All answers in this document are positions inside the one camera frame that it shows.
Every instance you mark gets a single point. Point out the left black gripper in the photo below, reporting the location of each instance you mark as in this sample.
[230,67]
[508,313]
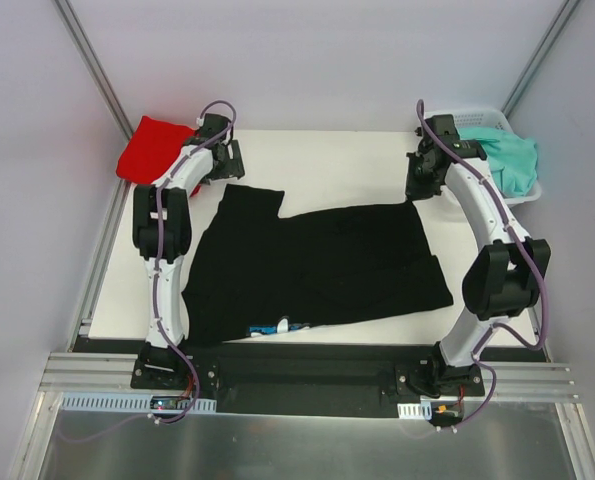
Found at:
[232,163]

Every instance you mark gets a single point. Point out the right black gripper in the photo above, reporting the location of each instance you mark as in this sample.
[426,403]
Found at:
[416,185]

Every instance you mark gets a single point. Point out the white plastic basket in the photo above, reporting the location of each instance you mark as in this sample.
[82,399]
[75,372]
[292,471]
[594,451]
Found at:
[493,118]

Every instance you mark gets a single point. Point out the red t-shirt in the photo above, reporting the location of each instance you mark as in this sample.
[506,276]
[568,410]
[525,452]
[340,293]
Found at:
[151,151]

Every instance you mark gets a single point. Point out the black daisy t-shirt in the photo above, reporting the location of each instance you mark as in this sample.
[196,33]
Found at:
[330,267]

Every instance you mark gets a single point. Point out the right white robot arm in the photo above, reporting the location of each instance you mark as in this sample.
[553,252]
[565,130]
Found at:
[508,274]

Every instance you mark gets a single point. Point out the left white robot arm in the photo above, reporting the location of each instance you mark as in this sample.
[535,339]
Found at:
[162,234]

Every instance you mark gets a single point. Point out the teal t-shirt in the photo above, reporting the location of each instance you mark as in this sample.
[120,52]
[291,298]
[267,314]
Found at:
[512,160]

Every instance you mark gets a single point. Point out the left aluminium frame post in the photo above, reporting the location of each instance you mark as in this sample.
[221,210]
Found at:
[93,64]

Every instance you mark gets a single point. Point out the aluminium frame post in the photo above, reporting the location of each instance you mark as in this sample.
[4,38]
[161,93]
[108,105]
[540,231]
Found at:
[555,29]
[93,64]

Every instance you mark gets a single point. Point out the right aluminium frame post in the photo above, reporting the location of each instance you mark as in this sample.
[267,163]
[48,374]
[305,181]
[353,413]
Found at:
[555,29]

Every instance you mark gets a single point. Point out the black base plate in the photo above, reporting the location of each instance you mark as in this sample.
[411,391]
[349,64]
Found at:
[357,381]

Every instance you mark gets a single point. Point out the right white cable duct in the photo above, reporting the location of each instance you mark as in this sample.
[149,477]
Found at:
[414,411]

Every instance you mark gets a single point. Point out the white cable duct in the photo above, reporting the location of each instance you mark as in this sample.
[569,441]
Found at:
[135,403]
[414,411]

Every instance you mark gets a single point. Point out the left white cable duct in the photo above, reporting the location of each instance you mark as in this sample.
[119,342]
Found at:
[135,403]

